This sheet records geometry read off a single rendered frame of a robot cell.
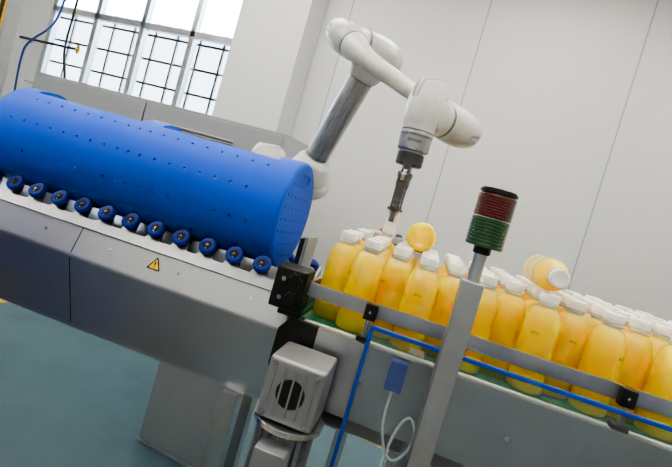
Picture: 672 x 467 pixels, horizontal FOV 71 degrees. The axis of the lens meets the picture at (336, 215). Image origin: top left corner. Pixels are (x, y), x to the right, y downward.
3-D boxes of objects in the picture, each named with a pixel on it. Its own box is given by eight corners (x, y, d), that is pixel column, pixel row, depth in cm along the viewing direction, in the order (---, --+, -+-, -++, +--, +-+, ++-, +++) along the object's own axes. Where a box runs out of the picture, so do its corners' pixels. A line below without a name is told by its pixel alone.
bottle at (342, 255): (346, 319, 110) (368, 243, 109) (332, 323, 104) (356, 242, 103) (321, 308, 113) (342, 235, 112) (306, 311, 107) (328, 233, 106)
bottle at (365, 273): (362, 327, 108) (385, 249, 107) (367, 337, 101) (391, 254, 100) (333, 319, 107) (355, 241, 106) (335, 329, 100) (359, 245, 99)
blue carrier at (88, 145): (50, 186, 155) (75, 103, 155) (294, 265, 137) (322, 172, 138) (-33, 172, 127) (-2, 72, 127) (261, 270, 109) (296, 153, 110)
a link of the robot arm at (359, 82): (270, 181, 208) (310, 190, 221) (281, 203, 197) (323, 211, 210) (357, 18, 174) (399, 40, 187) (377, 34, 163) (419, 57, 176)
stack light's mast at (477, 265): (453, 273, 83) (479, 187, 82) (489, 284, 82) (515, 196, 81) (455, 277, 77) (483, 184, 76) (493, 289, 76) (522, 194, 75)
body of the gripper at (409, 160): (399, 151, 135) (390, 182, 135) (397, 146, 127) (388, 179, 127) (425, 157, 134) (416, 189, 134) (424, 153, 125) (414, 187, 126)
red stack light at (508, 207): (471, 213, 83) (477, 192, 83) (507, 223, 82) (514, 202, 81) (474, 213, 77) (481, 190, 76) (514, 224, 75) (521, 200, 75)
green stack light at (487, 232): (463, 240, 83) (471, 214, 83) (499, 251, 82) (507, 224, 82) (465, 242, 77) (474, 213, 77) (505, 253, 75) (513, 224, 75)
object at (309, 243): (298, 278, 128) (310, 234, 128) (306, 280, 128) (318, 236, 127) (286, 282, 118) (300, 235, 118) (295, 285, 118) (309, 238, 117)
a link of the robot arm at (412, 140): (400, 125, 126) (394, 146, 127) (433, 133, 125) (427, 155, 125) (402, 131, 135) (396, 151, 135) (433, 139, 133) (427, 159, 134)
